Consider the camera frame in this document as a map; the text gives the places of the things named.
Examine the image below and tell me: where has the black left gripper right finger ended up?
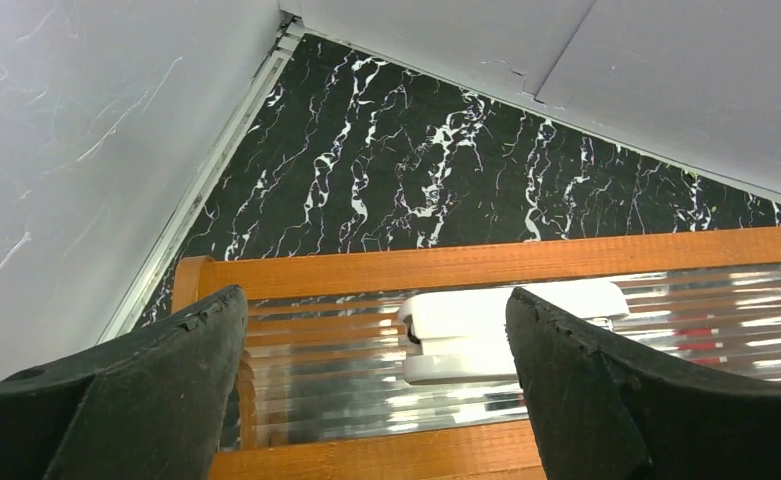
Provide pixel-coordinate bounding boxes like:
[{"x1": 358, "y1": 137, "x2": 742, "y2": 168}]
[{"x1": 505, "y1": 288, "x2": 781, "y2": 479}]

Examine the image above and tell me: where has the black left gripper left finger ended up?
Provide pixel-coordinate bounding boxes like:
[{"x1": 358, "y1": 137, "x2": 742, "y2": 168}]
[{"x1": 0, "y1": 285, "x2": 248, "y2": 479}]

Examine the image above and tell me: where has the orange wooden shelf rack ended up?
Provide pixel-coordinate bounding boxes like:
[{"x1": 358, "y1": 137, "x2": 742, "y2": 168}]
[{"x1": 173, "y1": 227, "x2": 781, "y2": 479}]

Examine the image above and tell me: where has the white stapler on top shelf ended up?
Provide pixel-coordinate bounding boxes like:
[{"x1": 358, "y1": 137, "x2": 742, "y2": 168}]
[{"x1": 397, "y1": 279, "x2": 629, "y2": 385}]

